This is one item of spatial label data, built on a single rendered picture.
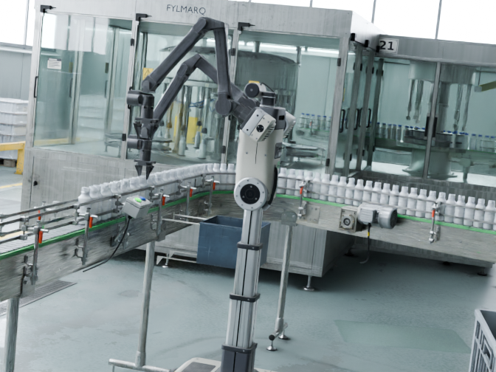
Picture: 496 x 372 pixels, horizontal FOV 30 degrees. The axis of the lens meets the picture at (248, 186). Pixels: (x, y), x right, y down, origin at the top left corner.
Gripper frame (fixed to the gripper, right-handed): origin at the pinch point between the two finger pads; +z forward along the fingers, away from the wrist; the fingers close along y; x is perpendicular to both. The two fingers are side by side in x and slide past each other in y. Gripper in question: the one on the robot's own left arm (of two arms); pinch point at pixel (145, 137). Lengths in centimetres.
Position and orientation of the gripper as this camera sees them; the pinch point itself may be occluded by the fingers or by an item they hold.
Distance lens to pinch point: 432.4
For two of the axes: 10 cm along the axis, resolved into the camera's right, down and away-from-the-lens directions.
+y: 9.6, 1.2, -2.5
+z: -1.0, 9.9, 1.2
